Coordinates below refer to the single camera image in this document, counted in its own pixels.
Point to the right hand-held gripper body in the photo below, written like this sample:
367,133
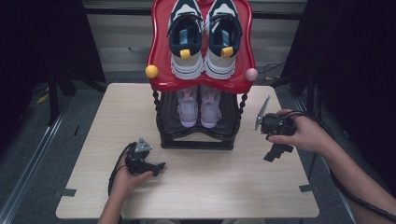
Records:
277,126

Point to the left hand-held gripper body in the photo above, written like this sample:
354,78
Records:
137,163

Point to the purple sandal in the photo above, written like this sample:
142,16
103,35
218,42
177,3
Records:
187,110
209,109

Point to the navy and white sneaker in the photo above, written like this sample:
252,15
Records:
221,63
186,62

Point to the red and black shoe rack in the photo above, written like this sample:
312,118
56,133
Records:
160,56

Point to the person's left hand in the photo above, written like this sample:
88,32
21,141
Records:
124,183

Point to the person's right hand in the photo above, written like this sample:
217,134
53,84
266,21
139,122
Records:
309,137

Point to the grey tape piece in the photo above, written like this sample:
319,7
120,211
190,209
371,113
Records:
67,193
308,188

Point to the small black floor tape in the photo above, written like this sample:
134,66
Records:
76,130

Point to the dark curtain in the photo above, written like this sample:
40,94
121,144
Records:
37,40
351,77

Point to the dark metal stand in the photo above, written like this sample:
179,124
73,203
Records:
53,99

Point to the yellow floor object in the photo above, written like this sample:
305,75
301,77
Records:
42,99

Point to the metal floor rail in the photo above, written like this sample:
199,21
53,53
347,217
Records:
323,174
34,158

